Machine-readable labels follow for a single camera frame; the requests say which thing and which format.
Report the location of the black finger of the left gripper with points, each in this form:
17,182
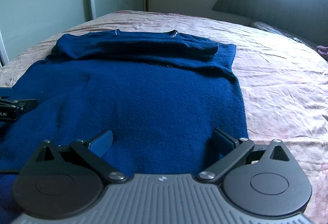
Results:
11,110

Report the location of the small purple cloth item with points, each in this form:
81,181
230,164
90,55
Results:
322,51

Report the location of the dark blue knitted sweater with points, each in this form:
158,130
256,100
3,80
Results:
160,94

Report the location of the dark grey curved headboard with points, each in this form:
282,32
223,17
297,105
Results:
306,18

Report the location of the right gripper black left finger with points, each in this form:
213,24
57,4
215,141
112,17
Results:
89,154

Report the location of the patterned pillow at headboard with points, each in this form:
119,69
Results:
271,29

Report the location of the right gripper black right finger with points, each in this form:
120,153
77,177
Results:
232,154

